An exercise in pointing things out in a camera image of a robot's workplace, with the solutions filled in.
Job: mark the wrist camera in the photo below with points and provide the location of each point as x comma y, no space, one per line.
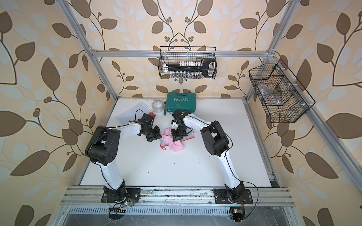
147,119
176,123

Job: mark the black wire basket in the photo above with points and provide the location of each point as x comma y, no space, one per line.
176,54
282,95

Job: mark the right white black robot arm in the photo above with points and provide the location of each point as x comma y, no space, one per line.
216,143

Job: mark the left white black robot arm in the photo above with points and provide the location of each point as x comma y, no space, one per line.
102,148

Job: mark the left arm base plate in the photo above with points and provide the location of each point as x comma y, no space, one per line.
122,195

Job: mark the green plastic tool case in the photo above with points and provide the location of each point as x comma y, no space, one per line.
180,101

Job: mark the black wire basket centre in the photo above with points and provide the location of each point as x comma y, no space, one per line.
176,54

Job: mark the pink microfiber cloth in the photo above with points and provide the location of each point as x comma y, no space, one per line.
167,141

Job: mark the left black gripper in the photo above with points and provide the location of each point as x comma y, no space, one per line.
157,135

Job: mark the black socket holder rail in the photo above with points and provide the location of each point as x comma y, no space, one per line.
205,68

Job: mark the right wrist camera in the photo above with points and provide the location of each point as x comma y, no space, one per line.
176,123

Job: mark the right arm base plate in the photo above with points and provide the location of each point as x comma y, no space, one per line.
227,196

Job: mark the clear tape roll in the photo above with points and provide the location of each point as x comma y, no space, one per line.
158,106

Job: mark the clear plastic bag in basket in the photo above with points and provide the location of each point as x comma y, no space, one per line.
270,96

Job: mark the stack of mesh document bags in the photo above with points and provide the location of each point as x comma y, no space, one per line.
134,113

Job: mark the black wire basket right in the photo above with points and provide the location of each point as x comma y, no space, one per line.
282,95

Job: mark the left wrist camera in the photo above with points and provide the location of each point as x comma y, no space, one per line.
147,119

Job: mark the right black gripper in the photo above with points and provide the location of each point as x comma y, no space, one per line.
176,136

